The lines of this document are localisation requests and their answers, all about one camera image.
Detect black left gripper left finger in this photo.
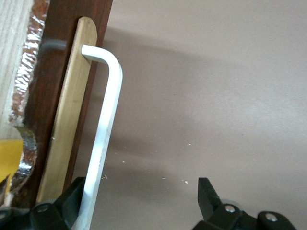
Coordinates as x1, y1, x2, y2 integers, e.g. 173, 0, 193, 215
0, 176, 86, 230

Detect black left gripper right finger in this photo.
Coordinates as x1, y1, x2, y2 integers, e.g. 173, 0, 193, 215
191, 177, 298, 230

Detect yellow block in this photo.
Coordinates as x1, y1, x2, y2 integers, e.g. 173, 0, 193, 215
0, 138, 24, 192

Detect white drawer handle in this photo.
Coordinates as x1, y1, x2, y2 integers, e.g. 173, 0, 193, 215
71, 44, 124, 230

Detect light wooden drawer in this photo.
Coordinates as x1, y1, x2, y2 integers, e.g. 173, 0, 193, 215
0, 0, 113, 230

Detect light wooden backing plate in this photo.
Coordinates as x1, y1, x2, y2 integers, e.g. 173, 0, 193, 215
35, 16, 98, 204

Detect brown table mat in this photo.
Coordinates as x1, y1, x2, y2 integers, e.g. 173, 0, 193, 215
64, 0, 307, 230

